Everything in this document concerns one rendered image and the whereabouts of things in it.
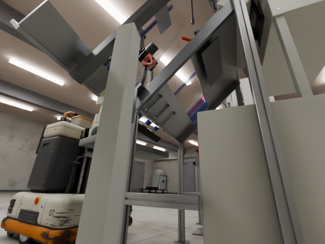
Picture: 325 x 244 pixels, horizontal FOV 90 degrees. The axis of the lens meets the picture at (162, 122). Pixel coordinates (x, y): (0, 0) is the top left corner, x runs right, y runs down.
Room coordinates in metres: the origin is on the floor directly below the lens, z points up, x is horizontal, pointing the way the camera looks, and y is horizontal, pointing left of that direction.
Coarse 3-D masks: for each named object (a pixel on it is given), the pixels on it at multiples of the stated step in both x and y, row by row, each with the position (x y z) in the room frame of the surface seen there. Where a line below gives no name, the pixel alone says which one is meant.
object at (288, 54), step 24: (264, 0) 0.47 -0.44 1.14; (288, 0) 0.41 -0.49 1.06; (312, 0) 0.39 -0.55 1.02; (264, 24) 0.54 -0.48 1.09; (288, 24) 0.47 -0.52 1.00; (312, 24) 0.47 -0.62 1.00; (264, 48) 0.62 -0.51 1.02; (288, 48) 0.44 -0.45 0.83; (312, 48) 0.59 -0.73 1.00; (264, 72) 0.78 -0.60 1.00; (288, 72) 0.77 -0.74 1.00; (312, 72) 0.76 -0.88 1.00
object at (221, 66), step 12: (228, 24) 0.59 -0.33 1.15; (216, 36) 0.62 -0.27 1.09; (228, 36) 0.66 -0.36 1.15; (204, 48) 0.64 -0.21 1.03; (216, 48) 0.64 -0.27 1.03; (228, 48) 0.74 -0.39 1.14; (192, 60) 0.66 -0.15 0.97; (204, 60) 0.66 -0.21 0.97; (216, 60) 0.71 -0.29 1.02; (228, 60) 0.83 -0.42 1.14; (204, 72) 0.80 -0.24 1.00; (216, 72) 0.80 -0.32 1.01; (228, 72) 0.95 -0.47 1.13; (204, 84) 0.90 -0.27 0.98; (216, 84) 0.98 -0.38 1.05; (228, 84) 1.08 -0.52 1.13; (204, 96) 1.02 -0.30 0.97; (216, 96) 1.12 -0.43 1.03
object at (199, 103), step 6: (198, 96) 1.00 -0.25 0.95; (192, 102) 1.02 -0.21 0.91; (198, 102) 1.05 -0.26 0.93; (204, 102) 1.10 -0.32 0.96; (186, 108) 1.04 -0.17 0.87; (192, 108) 1.07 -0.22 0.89; (198, 108) 1.12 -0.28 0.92; (204, 108) 1.18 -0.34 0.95; (192, 114) 1.14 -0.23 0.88; (192, 120) 1.21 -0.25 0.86
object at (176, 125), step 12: (156, 96) 0.74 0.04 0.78; (168, 96) 0.79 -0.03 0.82; (144, 108) 0.76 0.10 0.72; (156, 108) 0.82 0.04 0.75; (168, 108) 0.88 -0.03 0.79; (180, 108) 0.96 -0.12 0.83; (156, 120) 0.91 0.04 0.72; (168, 120) 0.98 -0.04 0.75; (180, 120) 1.08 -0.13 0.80; (168, 132) 1.11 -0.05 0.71; (180, 132) 1.23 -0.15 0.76
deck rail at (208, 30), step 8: (232, 0) 0.49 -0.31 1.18; (224, 8) 0.51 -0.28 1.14; (232, 8) 0.49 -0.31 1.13; (216, 16) 0.52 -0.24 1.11; (224, 16) 0.51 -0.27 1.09; (208, 24) 0.54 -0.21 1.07; (216, 24) 0.53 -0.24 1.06; (200, 32) 0.56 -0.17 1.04; (208, 32) 0.54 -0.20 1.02; (192, 40) 0.57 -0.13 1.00; (200, 40) 0.56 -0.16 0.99; (184, 48) 0.59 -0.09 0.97; (192, 48) 0.57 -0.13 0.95; (176, 56) 0.60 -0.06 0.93; (184, 56) 0.59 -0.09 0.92; (168, 64) 0.62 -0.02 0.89; (176, 64) 0.60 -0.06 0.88; (160, 72) 0.64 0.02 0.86; (168, 72) 0.62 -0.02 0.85; (176, 72) 0.62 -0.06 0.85; (152, 80) 0.65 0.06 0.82; (160, 80) 0.64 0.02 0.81; (168, 80) 0.64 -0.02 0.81; (144, 88) 0.67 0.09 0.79; (152, 88) 0.65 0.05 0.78; (160, 88) 0.65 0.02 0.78; (144, 96) 0.67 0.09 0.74; (152, 96) 0.67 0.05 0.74; (136, 104) 0.68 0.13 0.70; (144, 104) 0.68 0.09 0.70
